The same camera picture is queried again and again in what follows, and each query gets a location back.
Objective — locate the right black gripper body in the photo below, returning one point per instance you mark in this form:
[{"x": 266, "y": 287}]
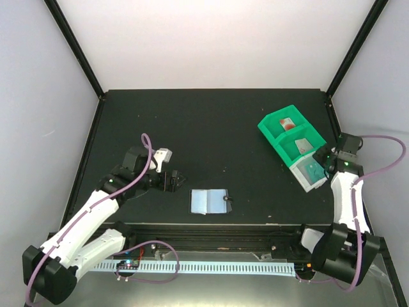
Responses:
[{"x": 325, "y": 157}]

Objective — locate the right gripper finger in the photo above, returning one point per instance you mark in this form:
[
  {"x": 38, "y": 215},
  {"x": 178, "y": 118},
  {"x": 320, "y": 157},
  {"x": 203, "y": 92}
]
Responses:
[
  {"x": 318, "y": 156},
  {"x": 326, "y": 174}
]

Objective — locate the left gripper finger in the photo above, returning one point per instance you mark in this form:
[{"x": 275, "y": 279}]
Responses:
[
  {"x": 178, "y": 186},
  {"x": 180, "y": 177}
]

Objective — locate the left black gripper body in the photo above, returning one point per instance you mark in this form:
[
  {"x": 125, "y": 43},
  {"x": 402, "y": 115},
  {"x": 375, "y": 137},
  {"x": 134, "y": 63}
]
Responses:
[{"x": 165, "y": 186}]

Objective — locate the white card black stripe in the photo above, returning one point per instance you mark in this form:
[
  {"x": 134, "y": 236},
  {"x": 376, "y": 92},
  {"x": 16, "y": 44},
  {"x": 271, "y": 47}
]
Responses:
[{"x": 303, "y": 145}]

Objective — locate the black card holder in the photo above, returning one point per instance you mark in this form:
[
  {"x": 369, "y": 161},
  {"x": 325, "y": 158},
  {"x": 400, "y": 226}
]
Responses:
[{"x": 210, "y": 201}]

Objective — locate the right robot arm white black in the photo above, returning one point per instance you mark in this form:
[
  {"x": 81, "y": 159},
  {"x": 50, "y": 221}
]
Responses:
[{"x": 346, "y": 249}]

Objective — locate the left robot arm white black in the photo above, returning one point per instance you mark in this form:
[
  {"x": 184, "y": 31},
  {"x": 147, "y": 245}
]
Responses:
[{"x": 53, "y": 269}]

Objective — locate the red white card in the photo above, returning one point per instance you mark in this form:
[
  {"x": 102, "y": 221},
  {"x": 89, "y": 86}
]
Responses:
[{"x": 287, "y": 124}]

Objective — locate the white translucent bin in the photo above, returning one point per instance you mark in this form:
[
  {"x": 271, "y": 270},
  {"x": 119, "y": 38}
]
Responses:
[{"x": 299, "y": 172}]

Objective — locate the green bin middle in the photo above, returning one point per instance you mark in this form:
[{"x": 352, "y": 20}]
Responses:
[{"x": 287, "y": 149}]

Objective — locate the green bin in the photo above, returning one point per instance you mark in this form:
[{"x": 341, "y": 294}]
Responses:
[
  {"x": 277, "y": 123},
  {"x": 287, "y": 149}
]

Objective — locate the green bin far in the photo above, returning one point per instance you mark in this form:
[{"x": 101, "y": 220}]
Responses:
[{"x": 277, "y": 123}]

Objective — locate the left controller board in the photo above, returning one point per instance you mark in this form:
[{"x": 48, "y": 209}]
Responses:
[{"x": 127, "y": 265}]

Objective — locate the controller board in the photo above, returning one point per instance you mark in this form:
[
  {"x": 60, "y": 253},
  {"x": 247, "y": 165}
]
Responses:
[
  {"x": 127, "y": 265},
  {"x": 303, "y": 267}
]

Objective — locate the right controller board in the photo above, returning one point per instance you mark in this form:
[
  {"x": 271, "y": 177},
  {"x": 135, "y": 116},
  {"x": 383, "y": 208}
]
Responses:
[{"x": 303, "y": 267}]

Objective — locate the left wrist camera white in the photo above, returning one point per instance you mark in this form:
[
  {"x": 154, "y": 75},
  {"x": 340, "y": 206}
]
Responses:
[{"x": 160, "y": 157}]

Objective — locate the black aluminium rail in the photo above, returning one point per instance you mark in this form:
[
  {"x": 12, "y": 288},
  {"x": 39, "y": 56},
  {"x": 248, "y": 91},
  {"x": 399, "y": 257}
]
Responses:
[{"x": 285, "y": 239}]

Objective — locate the white slotted cable duct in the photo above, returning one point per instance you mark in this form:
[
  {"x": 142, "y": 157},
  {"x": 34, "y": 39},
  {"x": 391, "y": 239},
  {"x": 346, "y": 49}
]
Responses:
[{"x": 206, "y": 267}]

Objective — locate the right frame post black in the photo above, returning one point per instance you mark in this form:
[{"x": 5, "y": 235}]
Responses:
[{"x": 356, "y": 45}]

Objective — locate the frame post black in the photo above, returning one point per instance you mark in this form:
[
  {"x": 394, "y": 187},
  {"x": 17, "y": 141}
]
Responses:
[
  {"x": 66, "y": 30},
  {"x": 356, "y": 45}
]

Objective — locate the left frame post black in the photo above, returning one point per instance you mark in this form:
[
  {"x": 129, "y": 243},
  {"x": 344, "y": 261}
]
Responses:
[{"x": 66, "y": 30}]

